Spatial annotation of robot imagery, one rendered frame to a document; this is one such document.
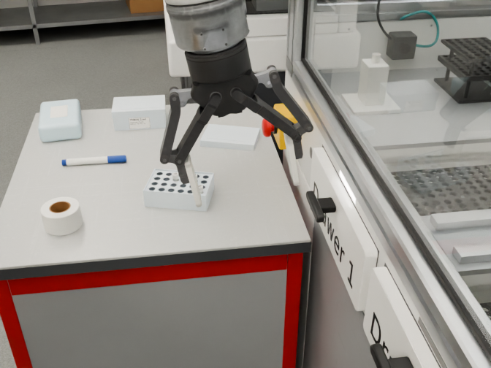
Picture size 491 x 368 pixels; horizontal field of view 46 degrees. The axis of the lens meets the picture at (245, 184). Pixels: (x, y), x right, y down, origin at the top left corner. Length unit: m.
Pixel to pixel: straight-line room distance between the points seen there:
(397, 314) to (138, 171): 0.73
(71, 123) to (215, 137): 0.34
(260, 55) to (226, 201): 0.58
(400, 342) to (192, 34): 0.41
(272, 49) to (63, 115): 0.58
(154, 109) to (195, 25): 0.78
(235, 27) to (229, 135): 0.71
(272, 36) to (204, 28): 0.97
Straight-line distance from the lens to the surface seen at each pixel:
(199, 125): 0.73
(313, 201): 0.89
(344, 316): 0.98
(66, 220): 1.10
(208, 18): 0.65
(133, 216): 1.13
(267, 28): 1.60
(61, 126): 1.42
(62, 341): 1.20
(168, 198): 1.13
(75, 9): 4.82
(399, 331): 0.70
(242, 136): 1.36
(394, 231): 0.72
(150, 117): 1.43
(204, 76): 0.68
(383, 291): 0.73
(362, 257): 0.79
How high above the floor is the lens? 1.41
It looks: 32 degrees down
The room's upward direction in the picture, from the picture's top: straight up
